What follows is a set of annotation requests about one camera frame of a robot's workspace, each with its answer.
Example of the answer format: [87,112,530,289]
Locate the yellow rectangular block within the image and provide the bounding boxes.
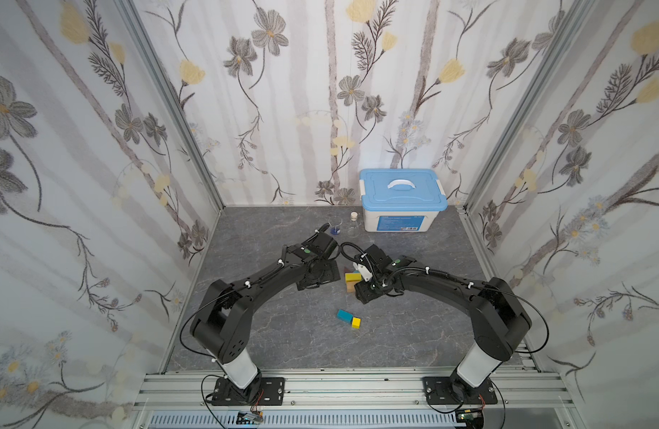
[345,273,363,283]

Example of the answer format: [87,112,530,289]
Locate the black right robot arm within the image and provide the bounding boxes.
[338,242,533,407]

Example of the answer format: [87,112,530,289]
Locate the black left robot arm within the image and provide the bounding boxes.
[189,223,340,404]

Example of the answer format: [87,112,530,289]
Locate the teal rectangular block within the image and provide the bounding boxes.
[337,309,354,325]

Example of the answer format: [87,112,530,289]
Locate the blue lidded storage box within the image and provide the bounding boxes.
[359,169,449,232]

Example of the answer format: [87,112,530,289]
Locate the small circuit board left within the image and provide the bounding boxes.
[236,411,264,425]

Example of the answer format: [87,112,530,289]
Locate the small circuit board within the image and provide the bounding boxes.
[236,411,264,425]
[455,409,485,429]

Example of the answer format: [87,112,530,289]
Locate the small circuit board right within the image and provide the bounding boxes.
[455,409,485,429]

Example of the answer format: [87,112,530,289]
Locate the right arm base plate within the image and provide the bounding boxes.
[422,376,499,406]

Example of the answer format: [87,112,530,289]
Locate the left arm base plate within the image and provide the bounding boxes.
[205,376,286,407]

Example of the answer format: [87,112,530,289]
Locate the aluminium front rail frame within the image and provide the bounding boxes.
[129,365,586,428]

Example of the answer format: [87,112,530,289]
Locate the white perforated cable tray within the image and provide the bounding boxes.
[146,409,465,428]

